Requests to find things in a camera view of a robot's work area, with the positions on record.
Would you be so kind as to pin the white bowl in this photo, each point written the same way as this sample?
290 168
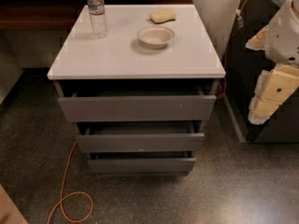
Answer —
155 37

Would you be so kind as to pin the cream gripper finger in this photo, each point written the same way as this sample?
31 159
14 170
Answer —
258 41
273 88

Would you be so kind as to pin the white top drawer cabinet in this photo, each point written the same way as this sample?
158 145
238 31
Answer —
120 64

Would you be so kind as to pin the grey top drawer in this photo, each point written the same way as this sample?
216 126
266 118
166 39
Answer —
137 108

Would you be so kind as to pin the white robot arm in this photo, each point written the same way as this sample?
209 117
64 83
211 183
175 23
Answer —
294 3

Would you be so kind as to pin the dark wooden shelf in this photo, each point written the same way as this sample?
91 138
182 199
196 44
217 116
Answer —
40 15

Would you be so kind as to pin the yellow sponge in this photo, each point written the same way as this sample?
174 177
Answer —
162 16

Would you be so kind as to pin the clear plastic water bottle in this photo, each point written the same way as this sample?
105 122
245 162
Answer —
97 13

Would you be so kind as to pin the black side cabinet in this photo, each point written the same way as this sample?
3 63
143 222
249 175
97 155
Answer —
243 66

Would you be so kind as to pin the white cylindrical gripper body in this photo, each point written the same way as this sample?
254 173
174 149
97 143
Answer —
285 36

